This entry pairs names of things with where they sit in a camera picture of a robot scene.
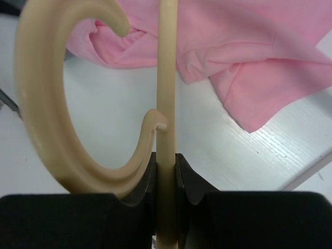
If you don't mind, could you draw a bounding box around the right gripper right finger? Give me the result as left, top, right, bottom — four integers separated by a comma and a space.
175, 154, 331, 248

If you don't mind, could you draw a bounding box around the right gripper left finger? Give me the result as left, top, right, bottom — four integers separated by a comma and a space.
1, 154, 156, 248

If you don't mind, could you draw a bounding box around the beige plastic hanger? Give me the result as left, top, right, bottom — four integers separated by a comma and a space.
14, 1, 178, 248

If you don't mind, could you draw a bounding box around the pink t shirt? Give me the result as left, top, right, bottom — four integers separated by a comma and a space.
67, 1, 331, 133

